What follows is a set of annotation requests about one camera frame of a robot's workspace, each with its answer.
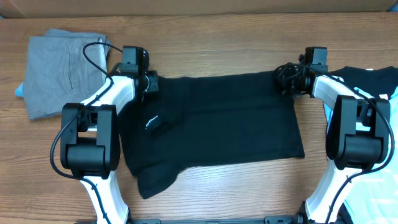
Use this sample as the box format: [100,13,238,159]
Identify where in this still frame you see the folded grey trousers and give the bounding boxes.
[22,29,110,120]

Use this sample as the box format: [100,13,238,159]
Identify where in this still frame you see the black garment under pile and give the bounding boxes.
[330,67,397,99]

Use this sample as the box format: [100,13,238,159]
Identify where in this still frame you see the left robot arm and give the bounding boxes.
[51,46,159,223]

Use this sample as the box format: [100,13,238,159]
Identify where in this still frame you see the light blue folded cloth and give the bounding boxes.
[14,83,24,98]

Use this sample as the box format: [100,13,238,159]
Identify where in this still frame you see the light blue printed t-shirt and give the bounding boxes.
[323,86,398,224]

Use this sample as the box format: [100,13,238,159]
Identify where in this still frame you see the black t-shirt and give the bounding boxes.
[118,72,305,199]

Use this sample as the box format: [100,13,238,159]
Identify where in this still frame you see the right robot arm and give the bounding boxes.
[264,47,395,223]

